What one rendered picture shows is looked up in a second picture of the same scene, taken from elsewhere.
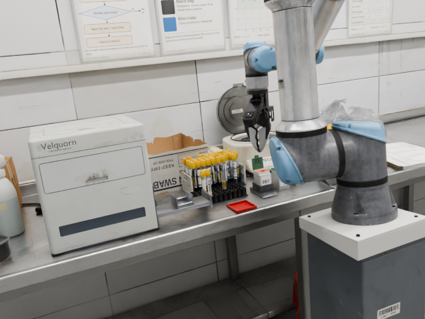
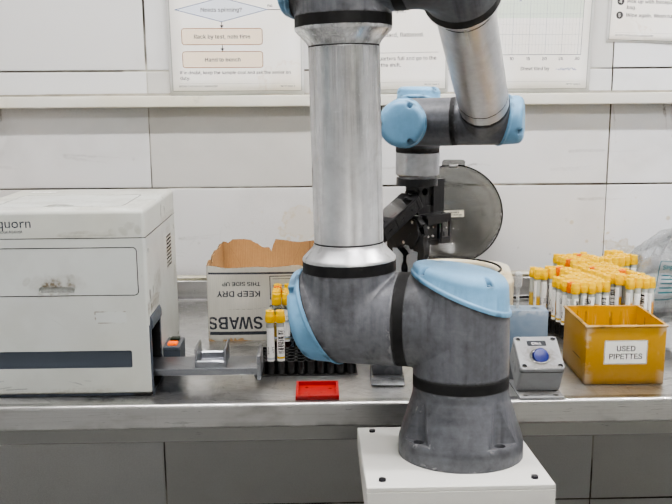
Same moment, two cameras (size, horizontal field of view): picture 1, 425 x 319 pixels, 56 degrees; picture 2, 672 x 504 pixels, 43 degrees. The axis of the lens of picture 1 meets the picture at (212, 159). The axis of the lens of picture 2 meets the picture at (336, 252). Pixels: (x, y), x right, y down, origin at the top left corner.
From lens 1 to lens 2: 57 cm
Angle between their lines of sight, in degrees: 21
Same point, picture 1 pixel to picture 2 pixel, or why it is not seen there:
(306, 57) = (345, 134)
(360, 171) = (432, 361)
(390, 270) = not seen: outside the picture
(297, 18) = (332, 62)
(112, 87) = (219, 140)
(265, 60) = (395, 125)
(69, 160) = (18, 251)
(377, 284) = not seen: outside the picture
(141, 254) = (115, 430)
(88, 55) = (184, 80)
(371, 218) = (436, 457)
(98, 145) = (65, 234)
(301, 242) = not seen: hidden behind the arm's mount
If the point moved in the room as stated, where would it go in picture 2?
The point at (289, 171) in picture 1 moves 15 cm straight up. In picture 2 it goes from (298, 335) to (296, 212)
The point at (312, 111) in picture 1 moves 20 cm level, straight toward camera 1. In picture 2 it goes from (353, 233) to (239, 261)
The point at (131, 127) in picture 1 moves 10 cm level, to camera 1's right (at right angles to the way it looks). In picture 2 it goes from (122, 214) to (179, 217)
